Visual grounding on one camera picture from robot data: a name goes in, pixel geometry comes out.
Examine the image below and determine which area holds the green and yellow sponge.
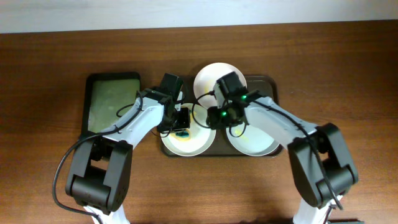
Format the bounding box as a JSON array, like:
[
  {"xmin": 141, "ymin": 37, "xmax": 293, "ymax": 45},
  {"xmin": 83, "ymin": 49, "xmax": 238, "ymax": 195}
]
[{"xmin": 175, "ymin": 130, "xmax": 191, "ymax": 141}]

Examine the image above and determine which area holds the black tray of soapy water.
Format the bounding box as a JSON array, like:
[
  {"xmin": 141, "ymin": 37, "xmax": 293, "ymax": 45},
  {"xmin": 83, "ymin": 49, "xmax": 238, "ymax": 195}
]
[{"xmin": 80, "ymin": 72, "xmax": 141, "ymax": 138}]

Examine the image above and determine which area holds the white plate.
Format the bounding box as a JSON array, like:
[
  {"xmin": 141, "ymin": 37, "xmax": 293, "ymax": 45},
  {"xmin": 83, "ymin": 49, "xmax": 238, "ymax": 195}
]
[
  {"xmin": 162, "ymin": 103, "xmax": 216, "ymax": 157},
  {"xmin": 193, "ymin": 62, "xmax": 248, "ymax": 109}
]

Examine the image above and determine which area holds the pale green plate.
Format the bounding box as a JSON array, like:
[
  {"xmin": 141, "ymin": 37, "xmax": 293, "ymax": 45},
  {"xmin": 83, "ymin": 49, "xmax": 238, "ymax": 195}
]
[{"xmin": 226, "ymin": 124, "xmax": 279, "ymax": 157}]

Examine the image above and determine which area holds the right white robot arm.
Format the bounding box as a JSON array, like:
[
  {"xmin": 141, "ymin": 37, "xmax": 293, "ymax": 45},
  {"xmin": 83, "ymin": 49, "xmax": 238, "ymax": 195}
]
[{"xmin": 206, "ymin": 93, "xmax": 359, "ymax": 223}]

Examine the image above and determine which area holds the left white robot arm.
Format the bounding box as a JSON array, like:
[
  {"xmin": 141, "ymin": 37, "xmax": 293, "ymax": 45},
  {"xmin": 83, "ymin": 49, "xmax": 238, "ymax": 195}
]
[{"xmin": 65, "ymin": 88, "xmax": 189, "ymax": 223}]

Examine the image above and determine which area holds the brown serving tray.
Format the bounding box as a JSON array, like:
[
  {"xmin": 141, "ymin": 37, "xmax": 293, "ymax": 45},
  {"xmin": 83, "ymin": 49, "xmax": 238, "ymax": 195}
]
[{"xmin": 159, "ymin": 74, "xmax": 284, "ymax": 157}]

